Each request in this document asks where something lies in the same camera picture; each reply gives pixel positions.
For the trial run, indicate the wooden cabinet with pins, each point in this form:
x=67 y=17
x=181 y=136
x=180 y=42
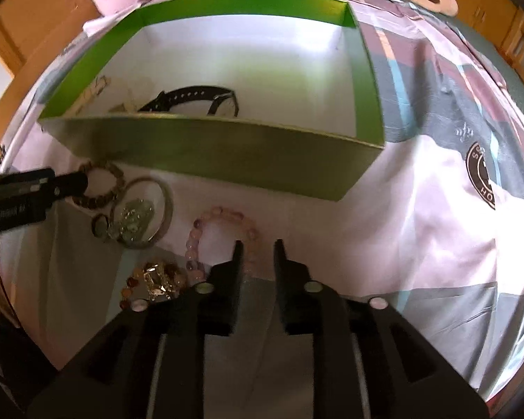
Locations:
x=484 y=0

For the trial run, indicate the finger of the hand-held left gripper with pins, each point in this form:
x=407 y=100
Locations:
x=72 y=184

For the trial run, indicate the wooden bed frame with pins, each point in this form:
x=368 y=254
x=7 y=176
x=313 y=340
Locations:
x=26 y=30

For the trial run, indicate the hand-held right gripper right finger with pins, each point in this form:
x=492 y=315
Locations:
x=279 y=255

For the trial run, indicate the silver bangle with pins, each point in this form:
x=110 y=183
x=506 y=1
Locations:
x=169 y=209

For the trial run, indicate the green cardboard box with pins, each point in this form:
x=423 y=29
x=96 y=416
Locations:
x=222 y=152

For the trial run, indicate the printed patchwork bed sheet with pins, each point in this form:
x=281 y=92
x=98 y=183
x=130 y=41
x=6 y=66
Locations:
x=419 y=227

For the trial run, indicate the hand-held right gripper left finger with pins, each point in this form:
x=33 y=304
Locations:
x=238 y=255

